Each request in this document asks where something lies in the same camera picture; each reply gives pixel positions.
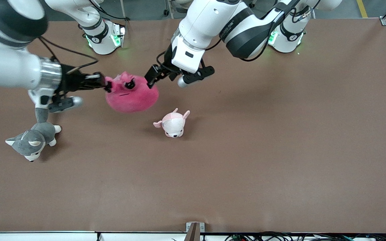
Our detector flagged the yellow floor tape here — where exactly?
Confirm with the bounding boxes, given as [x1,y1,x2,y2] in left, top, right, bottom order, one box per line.
[356,0,368,18]

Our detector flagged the black cable bundle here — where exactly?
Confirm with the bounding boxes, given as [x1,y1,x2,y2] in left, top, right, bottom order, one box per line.
[225,231,386,241]

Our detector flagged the black right base cable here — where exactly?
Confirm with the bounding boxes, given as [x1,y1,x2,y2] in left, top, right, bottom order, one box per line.
[87,0,130,21]

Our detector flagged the round hot pink plush toy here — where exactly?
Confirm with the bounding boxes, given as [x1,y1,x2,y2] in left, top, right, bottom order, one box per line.
[105,71,160,114]

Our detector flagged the pale pink white plush puppy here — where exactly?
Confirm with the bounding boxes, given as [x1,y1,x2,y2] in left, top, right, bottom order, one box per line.
[153,108,191,138]

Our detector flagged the white stand with legs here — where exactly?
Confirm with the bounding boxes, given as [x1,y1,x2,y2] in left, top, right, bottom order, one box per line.
[164,0,197,19]

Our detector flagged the grey white husky plush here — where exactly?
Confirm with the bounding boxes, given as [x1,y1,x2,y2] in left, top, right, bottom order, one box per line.
[5,107,62,162]

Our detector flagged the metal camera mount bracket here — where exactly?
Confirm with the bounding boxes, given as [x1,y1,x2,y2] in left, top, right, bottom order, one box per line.
[186,222,205,241]

